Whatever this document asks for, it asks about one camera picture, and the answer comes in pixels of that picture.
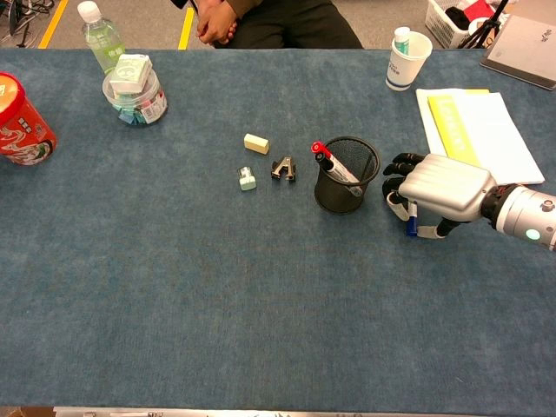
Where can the white green small box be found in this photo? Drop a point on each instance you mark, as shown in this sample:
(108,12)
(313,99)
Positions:
(130,74)

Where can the black mesh pen holder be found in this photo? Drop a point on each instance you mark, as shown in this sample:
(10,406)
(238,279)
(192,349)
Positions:
(347,174)

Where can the black tripod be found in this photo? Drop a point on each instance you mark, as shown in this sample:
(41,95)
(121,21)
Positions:
(484,28)

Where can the grey laptop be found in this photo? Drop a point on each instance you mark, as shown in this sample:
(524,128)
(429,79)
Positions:
(521,50)

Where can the white plastic basket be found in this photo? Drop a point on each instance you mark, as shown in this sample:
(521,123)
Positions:
(456,19)

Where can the blue felt table mat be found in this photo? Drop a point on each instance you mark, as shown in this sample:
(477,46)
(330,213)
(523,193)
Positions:
(243,282)

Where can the white paper cup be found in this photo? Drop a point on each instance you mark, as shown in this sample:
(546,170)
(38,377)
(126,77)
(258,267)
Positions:
(406,61)

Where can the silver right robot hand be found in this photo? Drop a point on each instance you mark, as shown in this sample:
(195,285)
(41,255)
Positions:
(447,187)

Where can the small white green bottle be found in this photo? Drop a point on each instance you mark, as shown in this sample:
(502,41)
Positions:
(402,39)

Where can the cream rectangular eraser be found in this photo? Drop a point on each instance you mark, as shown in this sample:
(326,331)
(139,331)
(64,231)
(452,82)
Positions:
(256,143)

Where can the red cylindrical can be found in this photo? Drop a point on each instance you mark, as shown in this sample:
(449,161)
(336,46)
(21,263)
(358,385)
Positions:
(21,126)

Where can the yellow notebook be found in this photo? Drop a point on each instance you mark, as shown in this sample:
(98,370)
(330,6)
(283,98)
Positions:
(452,128)

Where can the clear plastic jar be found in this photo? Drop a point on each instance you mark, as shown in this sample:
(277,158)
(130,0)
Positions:
(139,106)

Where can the white paper stack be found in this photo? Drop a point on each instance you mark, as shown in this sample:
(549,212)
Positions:
(499,134)

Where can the red whiteboard marker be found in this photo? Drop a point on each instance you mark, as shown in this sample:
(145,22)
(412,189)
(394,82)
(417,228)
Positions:
(336,167)

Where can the clear plastic water bottle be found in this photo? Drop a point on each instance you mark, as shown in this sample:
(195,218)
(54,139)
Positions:
(102,41)

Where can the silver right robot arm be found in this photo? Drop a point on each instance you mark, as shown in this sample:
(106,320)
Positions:
(527,213)

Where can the seated person in black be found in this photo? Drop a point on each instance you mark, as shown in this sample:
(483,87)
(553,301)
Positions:
(278,21)

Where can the blue whiteboard marker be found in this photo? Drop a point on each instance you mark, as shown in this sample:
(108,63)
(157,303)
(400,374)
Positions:
(412,221)

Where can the green pencil sharpener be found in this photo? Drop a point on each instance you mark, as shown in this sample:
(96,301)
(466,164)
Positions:
(246,179)

